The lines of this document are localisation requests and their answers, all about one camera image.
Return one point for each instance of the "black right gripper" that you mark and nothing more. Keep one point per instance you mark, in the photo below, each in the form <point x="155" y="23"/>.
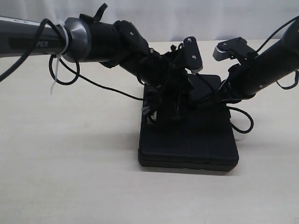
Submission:
<point x="233" y="89"/>

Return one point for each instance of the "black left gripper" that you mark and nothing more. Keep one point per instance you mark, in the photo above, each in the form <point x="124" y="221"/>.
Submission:
<point x="172" y="81"/>

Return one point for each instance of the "black plastic carry case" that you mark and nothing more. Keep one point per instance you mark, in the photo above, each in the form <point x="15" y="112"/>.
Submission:
<point x="204" y="139"/>

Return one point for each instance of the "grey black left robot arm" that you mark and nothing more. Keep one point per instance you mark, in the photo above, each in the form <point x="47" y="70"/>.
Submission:
<point x="86" y="39"/>

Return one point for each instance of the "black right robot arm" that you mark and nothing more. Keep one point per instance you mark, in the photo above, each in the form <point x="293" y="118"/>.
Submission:
<point x="255" y="71"/>

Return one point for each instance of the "white backdrop curtain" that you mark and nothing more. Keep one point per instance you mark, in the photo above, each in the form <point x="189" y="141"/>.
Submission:
<point x="169" y="20"/>

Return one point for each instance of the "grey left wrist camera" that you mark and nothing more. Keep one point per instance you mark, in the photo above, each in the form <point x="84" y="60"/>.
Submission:
<point x="192" y="57"/>

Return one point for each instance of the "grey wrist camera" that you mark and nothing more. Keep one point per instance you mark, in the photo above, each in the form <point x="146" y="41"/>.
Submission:
<point x="192" y="57"/>
<point x="236" y="48"/>

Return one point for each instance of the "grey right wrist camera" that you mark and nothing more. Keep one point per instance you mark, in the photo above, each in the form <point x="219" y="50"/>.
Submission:
<point x="236" y="48"/>

